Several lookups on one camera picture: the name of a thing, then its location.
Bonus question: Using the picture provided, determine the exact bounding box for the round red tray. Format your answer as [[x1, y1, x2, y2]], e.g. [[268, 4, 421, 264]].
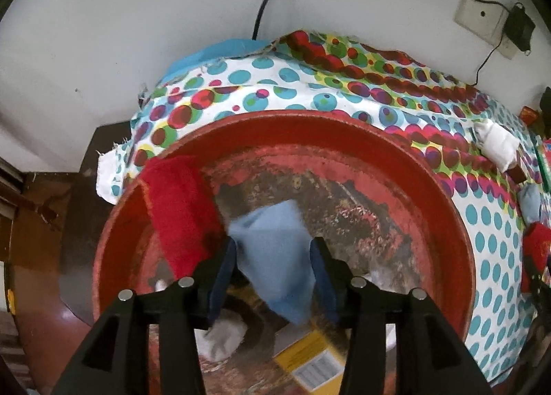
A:
[[92, 110, 476, 395]]

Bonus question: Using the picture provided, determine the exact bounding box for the light blue sock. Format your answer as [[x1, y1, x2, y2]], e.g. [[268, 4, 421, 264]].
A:
[[519, 183, 544, 223], [227, 200, 321, 327]]

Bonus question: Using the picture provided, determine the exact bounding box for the white sock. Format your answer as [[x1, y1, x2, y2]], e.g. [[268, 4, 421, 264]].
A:
[[196, 317, 246, 361], [472, 119, 521, 174]]

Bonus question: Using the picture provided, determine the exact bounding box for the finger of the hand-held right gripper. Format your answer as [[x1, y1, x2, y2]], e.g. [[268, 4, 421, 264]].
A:
[[523, 263, 551, 296]]

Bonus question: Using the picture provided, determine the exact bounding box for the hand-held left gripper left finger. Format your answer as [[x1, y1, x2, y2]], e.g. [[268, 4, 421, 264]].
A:
[[52, 237, 238, 395]]

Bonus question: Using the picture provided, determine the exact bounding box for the yellow medicine box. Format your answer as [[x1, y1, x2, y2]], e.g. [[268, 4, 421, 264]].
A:
[[273, 328, 347, 393]]

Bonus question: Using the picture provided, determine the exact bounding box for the dark wooden side table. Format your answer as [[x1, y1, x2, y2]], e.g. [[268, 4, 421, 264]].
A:
[[58, 123, 132, 322]]

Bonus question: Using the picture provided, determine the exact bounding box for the black cable below adapter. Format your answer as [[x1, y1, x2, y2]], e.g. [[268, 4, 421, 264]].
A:
[[472, 48, 528, 86]]

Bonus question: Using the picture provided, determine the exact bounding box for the polka dot tablecloth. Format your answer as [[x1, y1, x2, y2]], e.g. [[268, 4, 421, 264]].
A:
[[95, 31, 551, 387]]

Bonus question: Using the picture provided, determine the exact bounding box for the red and green box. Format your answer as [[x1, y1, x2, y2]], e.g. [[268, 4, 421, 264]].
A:
[[536, 136, 551, 195]]

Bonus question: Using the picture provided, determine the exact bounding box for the red sock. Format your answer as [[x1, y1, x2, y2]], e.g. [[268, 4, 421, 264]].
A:
[[521, 223, 551, 294], [138, 156, 227, 277]]

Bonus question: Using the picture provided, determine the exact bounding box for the blue cloth under tablecloth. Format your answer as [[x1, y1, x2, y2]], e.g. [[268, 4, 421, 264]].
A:
[[161, 37, 276, 83]]

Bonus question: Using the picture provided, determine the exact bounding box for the white wall socket plate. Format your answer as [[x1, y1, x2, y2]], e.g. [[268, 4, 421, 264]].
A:
[[455, 0, 523, 60]]

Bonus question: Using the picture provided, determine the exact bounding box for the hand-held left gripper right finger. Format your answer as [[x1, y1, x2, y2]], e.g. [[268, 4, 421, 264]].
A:
[[308, 236, 493, 395]]

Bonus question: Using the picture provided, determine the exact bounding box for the black power adapter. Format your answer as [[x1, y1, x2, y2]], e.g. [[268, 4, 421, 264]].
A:
[[505, 3, 536, 53]]

